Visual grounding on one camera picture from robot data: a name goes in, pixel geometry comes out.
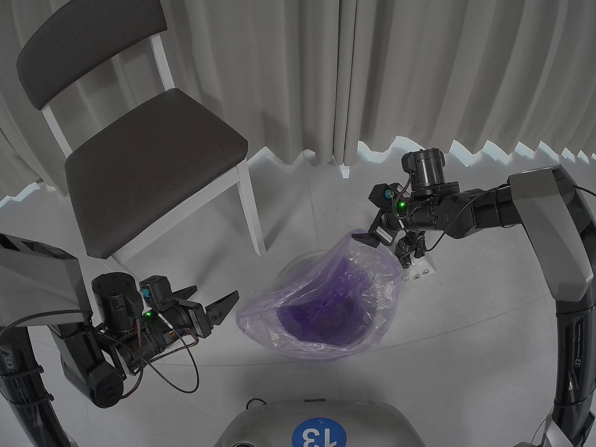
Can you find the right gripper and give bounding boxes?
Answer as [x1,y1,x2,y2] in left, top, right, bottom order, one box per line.
[371,203,420,250]

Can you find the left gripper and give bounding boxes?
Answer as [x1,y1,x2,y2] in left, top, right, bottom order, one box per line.
[151,286,240,355]

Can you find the black plastic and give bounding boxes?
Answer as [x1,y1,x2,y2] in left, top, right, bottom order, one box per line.
[395,230,428,269]

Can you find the purple plastic bag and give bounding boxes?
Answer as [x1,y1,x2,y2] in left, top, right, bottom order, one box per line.
[236,230,405,362]

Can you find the clear printed wrapper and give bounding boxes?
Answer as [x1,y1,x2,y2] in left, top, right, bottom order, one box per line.
[401,261,438,282]

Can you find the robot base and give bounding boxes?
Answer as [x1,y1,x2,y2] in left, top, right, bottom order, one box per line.
[219,399,427,447]

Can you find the white trash bin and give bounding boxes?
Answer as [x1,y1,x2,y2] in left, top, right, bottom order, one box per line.
[276,249,385,348]

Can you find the white curtain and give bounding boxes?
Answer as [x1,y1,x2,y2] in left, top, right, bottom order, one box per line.
[0,0,347,204]
[336,0,596,179]

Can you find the grey white chair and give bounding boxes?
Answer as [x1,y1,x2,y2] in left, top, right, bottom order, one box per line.
[16,0,267,278]

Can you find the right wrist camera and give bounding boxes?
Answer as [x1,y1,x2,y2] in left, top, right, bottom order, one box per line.
[369,182,401,213]

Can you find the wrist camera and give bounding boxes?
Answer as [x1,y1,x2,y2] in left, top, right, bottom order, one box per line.
[139,275,177,314]
[369,182,401,213]

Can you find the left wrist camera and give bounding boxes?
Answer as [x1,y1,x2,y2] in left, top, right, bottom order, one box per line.
[139,275,177,314]

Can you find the black cable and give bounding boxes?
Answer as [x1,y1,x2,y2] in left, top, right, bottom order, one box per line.
[421,228,449,254]
[126,338,201,395]

